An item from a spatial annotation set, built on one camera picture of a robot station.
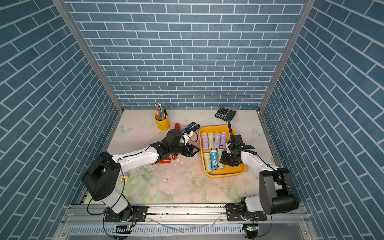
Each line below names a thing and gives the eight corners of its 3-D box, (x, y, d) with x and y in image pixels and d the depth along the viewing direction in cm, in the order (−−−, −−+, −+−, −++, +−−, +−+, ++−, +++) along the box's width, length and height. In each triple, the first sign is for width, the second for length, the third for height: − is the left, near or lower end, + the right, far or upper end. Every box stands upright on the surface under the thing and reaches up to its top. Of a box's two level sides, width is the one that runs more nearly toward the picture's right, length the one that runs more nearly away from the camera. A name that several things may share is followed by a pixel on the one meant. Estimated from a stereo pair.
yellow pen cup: (156, 130, 109) (153, 122, 101) (158, 122, 114) (155, 113, 106) (169, 130, 109) (167, 122, 101) (170, 122, 114) (168, 113, 107)
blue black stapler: (187, 129, 111) (187, 126, 109) (192, 123, 115) (191, 121, 112) (195, 133, 109) (195, 130, 107) (199, 127, 113) (199, 124, 110)
